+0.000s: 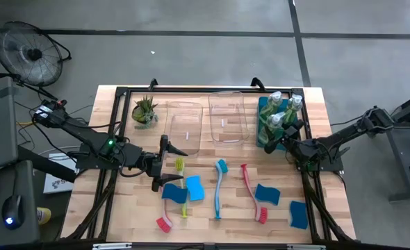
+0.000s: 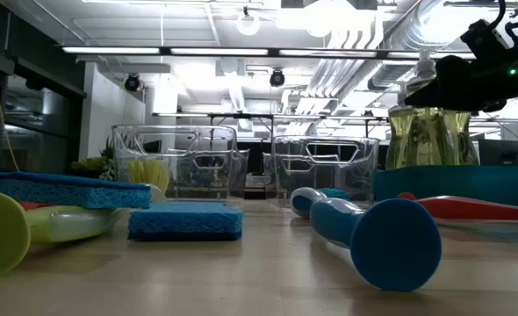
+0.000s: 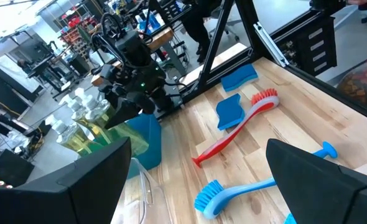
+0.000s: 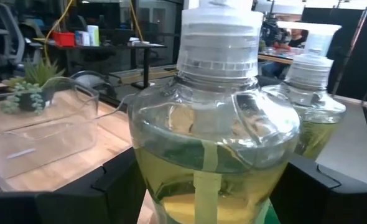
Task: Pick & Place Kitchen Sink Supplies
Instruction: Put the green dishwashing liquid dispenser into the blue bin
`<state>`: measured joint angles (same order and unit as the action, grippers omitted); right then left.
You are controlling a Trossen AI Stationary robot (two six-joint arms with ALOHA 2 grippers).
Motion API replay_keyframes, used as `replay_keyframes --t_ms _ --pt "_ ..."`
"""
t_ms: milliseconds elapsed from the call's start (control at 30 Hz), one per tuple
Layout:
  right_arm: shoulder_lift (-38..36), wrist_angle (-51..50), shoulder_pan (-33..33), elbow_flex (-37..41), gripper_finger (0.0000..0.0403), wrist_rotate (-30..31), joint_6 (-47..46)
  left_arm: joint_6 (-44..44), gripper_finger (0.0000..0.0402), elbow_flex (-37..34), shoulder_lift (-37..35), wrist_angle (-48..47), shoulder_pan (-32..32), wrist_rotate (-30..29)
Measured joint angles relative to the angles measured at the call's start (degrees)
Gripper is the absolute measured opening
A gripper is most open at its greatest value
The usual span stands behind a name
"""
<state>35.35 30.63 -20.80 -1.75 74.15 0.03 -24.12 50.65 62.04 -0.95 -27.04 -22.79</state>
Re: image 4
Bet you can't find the white carton box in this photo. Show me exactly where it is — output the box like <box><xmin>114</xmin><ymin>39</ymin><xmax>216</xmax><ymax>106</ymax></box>
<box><xmin>75</xmin><ymin>24</ymin><xmax>100</xmax><ymax>47</ymax></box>

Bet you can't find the teal plastic tray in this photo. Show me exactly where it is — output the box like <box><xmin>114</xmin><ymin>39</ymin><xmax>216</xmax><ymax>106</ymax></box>
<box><xmin>254</xmin><ymin>198</ymin><xmax>281</xmax><ymax>224</ymax></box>

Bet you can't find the clear plastic bin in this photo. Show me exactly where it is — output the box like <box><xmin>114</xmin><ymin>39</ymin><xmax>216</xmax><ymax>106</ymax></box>
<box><xmin>0</xmin><ymin>76</ymin><xmax>134</xmax><ymax>187</ymax></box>

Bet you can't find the small potted succulent plant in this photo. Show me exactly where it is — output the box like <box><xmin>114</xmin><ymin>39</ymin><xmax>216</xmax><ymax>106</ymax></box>
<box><xmin>0</xmin><ymin>58</ymin><xmax>66</xmax><ymax>115</ymax></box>

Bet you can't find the black office desk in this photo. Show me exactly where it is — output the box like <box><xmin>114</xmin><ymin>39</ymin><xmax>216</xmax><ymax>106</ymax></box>
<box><xmin>34</xmin><ymin>42</ymin><xmax>167</xmax><ymax>90</ymax></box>

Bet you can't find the red storage box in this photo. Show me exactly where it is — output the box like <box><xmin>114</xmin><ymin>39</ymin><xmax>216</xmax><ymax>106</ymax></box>
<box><xmin>52</xmin><ymin>30</ymin><xmax>76</xmax><ymax>47</ymax></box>

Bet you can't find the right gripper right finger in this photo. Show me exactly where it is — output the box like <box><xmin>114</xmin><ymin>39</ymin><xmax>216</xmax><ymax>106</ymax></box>
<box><xmin>269</xmin><ymin>153</ymin><xmax>367</xmax><ymax>224</ymax></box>

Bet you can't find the yellow cable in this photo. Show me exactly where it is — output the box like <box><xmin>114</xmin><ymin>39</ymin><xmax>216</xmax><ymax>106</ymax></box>
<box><xmin>45</xmin><ymin>0</ymin><xmax>75</xmax><ymax>63</ymax></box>

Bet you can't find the grey office chair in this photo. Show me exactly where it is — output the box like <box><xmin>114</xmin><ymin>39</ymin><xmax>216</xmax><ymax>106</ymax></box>
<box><xmin>0</xmin><ymin>2</ymin><xmax>27</xmax><ymax>75</ymax></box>

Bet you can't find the clear yellow-green soap bottle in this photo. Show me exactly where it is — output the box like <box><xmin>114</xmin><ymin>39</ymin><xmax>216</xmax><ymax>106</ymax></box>
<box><xmin>127</xmin><ymin>0</ymin><xmax>301</xmax><ymax>224</ymax></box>
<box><xmin>262</xmin><ymin>21</ymin><xmax>348</xmax><ymax>161</ymax></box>

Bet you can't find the person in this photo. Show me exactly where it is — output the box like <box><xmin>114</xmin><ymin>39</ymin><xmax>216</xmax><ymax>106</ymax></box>
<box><xmin>287</xmin><ymin>28</ymin><xmax>309</xmax><ymax>49</ymax></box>

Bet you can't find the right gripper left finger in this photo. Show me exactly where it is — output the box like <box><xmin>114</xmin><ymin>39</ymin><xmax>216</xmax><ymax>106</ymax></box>
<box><xmin>0</xmin><ymin>147</ymin><xmax>147</xmax><ymax>224</ymax></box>

